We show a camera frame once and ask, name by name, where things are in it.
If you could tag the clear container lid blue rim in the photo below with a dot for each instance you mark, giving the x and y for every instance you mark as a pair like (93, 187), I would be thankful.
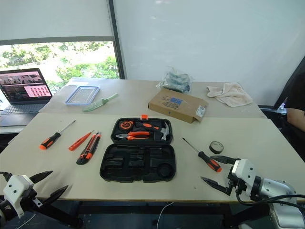
(82, 95)

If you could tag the dark window frame post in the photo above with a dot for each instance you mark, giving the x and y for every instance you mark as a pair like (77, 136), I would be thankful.
(116, 40)

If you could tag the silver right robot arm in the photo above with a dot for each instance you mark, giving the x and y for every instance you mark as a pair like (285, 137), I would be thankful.
(274, 187)

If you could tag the orange black tape measure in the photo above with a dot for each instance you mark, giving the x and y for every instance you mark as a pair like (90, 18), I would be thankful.
(125, 125)

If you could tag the person's bare forearm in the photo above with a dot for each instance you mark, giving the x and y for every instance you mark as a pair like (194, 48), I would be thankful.
(296, 121)

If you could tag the black tool case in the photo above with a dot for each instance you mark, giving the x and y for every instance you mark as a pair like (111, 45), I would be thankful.
(138, 164)

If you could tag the person in black shirt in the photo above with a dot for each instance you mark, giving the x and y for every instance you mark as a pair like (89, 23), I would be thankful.
(297, 93)

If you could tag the clear plastic bag dark parts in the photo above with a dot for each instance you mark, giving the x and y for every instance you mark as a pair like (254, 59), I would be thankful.
(176, 81)

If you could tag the open laptop pink screen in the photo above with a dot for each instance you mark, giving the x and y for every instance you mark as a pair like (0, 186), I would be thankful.
(23, 86)

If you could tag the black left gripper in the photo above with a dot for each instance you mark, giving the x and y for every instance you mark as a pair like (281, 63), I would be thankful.
(30, 193)

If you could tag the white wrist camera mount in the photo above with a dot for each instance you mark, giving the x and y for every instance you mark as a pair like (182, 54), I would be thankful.
(245, 169)
(14, 190)

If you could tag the black electrical tape roll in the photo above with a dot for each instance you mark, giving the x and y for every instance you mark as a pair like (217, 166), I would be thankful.
(215, 148)

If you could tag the flat brown cardboard box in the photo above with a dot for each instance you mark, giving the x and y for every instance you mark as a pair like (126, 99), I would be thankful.
(176, 106)

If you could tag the black orange utility knife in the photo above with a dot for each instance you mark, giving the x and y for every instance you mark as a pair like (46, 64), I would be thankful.
(89, 149)

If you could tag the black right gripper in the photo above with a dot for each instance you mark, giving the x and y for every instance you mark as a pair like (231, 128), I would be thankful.
(238, 184)

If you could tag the pale green sheathed knife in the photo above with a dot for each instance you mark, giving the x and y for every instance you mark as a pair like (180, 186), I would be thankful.
(97, 104)

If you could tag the beige crumpled towel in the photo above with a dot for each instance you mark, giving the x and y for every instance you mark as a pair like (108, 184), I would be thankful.
(232, 94)

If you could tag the white roller blind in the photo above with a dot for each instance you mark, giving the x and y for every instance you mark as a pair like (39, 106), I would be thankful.
(54, 19)

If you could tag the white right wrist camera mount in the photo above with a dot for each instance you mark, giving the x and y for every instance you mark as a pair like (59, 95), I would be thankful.
(245, 169)

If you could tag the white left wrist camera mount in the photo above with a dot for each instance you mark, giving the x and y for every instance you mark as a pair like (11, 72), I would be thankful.
(14, 190)

